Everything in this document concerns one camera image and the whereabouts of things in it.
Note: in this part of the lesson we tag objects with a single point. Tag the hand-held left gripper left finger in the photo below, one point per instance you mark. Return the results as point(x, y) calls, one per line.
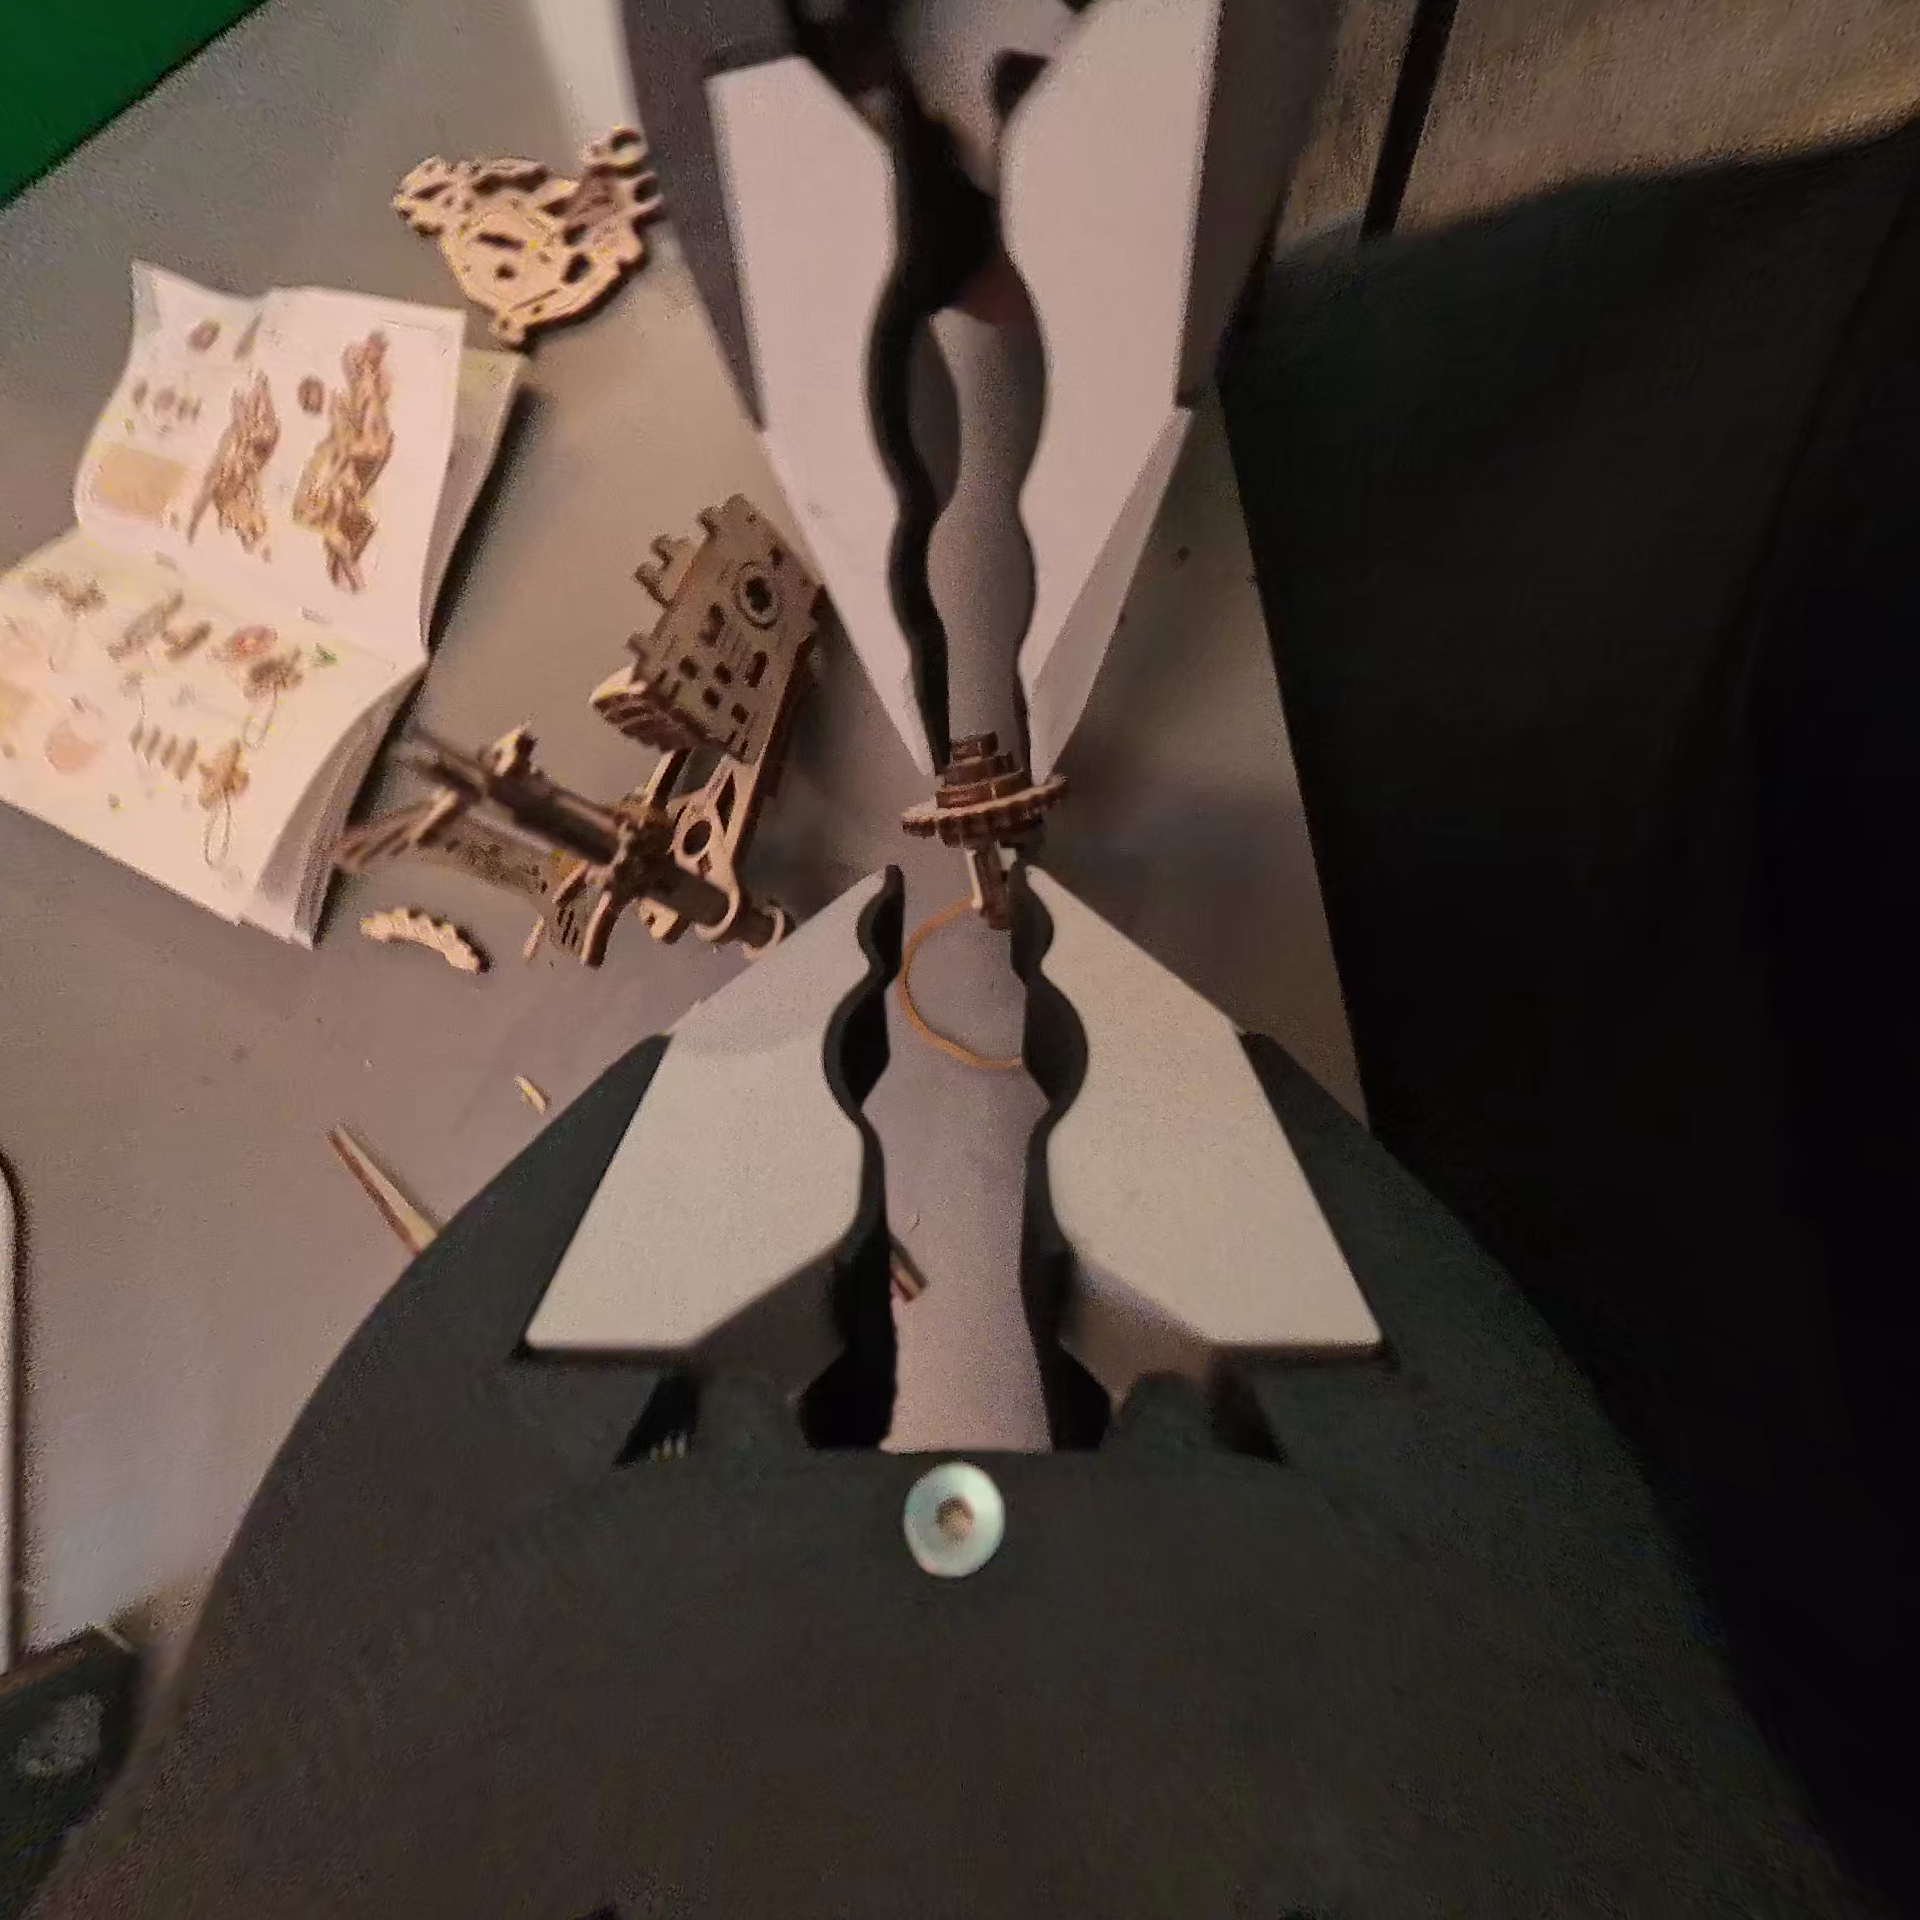
point(704, 1185)

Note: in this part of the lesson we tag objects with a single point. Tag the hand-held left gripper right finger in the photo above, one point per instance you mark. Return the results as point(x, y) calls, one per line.
point(1201, 1185)

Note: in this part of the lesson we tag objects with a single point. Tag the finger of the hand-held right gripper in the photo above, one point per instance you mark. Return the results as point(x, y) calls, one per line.
point(804, 271)
point(1118, 224)

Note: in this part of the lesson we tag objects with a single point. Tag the tan rubber band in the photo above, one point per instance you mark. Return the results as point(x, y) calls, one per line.
point(909, 998)

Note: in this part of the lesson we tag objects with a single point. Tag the wooden model chassis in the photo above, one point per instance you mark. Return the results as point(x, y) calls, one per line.
point(721, 630)

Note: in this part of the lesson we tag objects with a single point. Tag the wooden gear axle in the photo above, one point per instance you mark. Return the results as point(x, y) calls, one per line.
point(983, 797)

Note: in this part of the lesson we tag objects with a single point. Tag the black table leg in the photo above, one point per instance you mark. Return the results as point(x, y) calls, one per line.
point(1406, 106)

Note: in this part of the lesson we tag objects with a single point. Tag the wooden side panel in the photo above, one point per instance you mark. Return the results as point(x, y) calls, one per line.
point(524, 248)

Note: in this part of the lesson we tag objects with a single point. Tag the wooden wedge stick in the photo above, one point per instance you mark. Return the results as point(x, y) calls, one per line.
point(383, 1193)

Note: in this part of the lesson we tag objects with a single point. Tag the curved toothed wooden piece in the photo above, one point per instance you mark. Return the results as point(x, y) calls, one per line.
point(429, 934)

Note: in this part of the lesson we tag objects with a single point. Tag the instruction booklet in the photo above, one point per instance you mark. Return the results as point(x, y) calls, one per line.
point(224, 600)

